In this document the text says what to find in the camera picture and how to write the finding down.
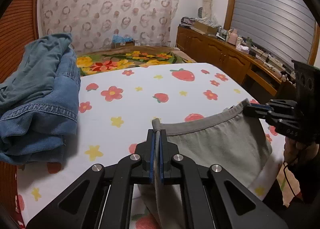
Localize white floral strawberry blanket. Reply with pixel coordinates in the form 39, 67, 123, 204
15, 62, 287, 229

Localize blue folded jeans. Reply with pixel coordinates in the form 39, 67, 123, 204
1, 49, 81, 165

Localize brown louvered wardrobe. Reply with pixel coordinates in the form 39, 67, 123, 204
1, 0, 39, 82

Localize wooden sideboard cabinet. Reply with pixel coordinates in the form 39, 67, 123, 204
176, 25, 296, 104

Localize cardboard box with items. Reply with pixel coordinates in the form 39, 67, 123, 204
193, 18, 221, 35

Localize pink thermos jug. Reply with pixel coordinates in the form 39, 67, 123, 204
227, 29, 238, 46

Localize pink tissue pack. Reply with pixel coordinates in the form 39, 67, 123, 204
236, 44, 249, 54

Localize grey window blind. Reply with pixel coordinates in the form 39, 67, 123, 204
231, 0, 316, 65

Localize grey-green shorts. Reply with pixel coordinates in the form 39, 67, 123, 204
139, 99, 272, 228

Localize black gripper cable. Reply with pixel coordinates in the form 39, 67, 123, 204
282, 153, 304, 198

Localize pink circle-pattern curtain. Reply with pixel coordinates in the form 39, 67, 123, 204
40, 0, 179, 54

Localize brown floral bed cover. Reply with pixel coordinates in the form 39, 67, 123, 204
76, 46, 195, 77

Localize person's right hand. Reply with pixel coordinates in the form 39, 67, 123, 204
284, 137, 319, 164

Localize red printed cloth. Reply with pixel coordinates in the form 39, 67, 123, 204
0, 161, 25, 228

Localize box with blue items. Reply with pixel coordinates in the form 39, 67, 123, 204
111, 35, 135, 49

